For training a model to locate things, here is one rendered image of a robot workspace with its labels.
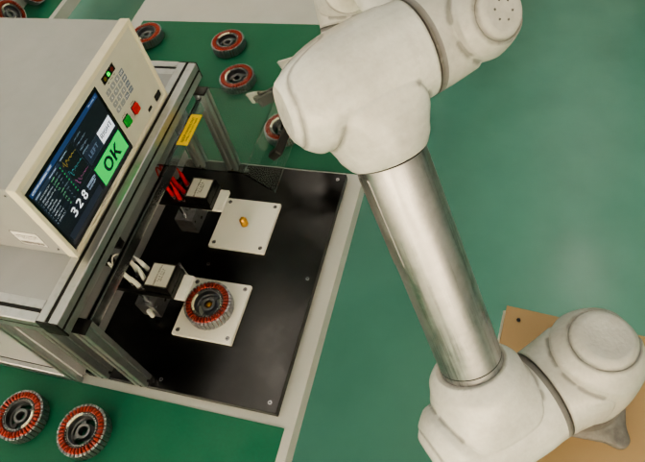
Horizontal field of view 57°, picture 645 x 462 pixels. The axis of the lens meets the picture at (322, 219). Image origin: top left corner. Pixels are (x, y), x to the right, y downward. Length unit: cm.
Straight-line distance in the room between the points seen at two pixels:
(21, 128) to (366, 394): 140
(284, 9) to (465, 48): 149
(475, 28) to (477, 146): 192
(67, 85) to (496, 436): 95
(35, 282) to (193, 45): 118
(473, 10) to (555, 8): 260
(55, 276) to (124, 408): 39
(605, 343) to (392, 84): 54
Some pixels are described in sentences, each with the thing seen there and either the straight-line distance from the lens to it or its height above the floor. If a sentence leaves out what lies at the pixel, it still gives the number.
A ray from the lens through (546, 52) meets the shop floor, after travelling 309.
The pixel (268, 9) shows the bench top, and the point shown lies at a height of 75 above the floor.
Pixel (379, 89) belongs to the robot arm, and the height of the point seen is 149.
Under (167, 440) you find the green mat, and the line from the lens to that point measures 139.
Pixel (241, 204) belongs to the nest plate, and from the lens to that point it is 158.
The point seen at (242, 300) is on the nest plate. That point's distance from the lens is 142.
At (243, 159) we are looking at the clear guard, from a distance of 128.
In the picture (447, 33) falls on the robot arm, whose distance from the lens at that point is 76.
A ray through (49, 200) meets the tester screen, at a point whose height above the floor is 125.
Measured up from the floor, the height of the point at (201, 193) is 92.
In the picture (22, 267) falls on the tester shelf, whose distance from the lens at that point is 127.
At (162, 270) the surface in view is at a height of 92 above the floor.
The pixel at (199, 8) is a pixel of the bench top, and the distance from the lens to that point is 234.
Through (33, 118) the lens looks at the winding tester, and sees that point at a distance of 119.
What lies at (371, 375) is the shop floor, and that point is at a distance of 213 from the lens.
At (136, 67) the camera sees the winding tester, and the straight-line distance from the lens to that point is 133.
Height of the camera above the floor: 198
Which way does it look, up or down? 54 degrees down
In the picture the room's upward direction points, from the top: 17 degrees counter-clockwise
